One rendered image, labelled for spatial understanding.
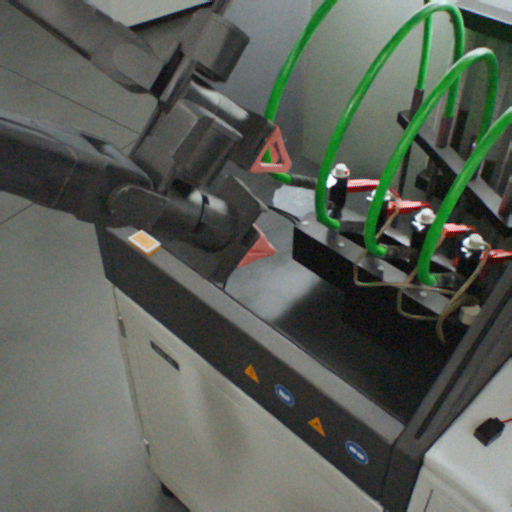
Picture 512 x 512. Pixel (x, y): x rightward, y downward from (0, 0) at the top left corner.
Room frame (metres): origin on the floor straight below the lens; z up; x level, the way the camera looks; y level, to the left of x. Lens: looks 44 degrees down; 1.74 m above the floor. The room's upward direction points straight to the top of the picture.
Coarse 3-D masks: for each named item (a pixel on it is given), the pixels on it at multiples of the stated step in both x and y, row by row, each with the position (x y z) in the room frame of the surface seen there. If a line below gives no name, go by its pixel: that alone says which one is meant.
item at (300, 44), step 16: (336, 0) 0.82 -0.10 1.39; (432, 0) 0.99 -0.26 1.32; (320, 16) 0.80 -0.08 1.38; (432, 16) 0.99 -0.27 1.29; (304, 32) 0.79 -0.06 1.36; (432, 32) 1.00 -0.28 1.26; (304, 48) 0.78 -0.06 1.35; (288, 64) 0.76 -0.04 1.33; (288, 80) 0.76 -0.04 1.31; (272, 96) 0.75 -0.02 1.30; (272, 112) 0.74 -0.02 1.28; (272, 176) 0.75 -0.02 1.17; (288, 176) 0.77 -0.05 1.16
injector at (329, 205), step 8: (336, 176) 0.85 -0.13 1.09; (344, 176) 0.85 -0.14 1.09; (336, 184) 0.85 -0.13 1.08; (344, 184) 0.85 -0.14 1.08; (336, 192) 0.85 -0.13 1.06; (344, 192) 0.85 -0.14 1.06; (328, 200) 0.86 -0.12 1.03; (336, 200) 0.85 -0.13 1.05; (344, 200) 0.86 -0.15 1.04; (328, 208) 0.84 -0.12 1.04; (336, 208) 0.85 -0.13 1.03; (336, 216) 0.85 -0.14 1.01; (336, 232) 0.86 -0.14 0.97
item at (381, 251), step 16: (480, 48) 0.78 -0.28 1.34; (464, 64) 0.75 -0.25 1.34; (496, 64) 0.81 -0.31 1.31; (448, 80) 0.73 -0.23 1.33; (496, 80) 0.82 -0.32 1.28; (432, 96) 0.71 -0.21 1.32; (416, 128) 0.68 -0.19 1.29; (480, 128) 0.84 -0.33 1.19; (400, 144) 0.67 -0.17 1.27; (400, 160) 0.67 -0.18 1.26; (384, 176) 0.66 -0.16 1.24; (384, 192) 0.65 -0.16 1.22; (368, 224) 0.64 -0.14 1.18; (368, 240) 0.64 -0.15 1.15; (384, 256) 0.67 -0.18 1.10; (400, 256) 0.70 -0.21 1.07
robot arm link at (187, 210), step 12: (168, 180) 0.49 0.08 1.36; (180, 180) 0.52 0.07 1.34; (192, 180) 0.51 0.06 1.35; (168, 192) 0.49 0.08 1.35; (180, 192) 0.50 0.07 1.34; (192, 192) 0.51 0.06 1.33; (168, 204) 0.48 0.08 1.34; (180, 204) 0.49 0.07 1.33; (192, 204) 0.50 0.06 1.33; (168, 216) 0.48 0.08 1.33; (180, 216) 0.49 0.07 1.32; (192, 216) 0.49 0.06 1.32; (156, 228) 0.48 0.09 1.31; (168, 228) 0.48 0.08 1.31; (180, 228) 0.49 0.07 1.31; (192, 228) 0.49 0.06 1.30
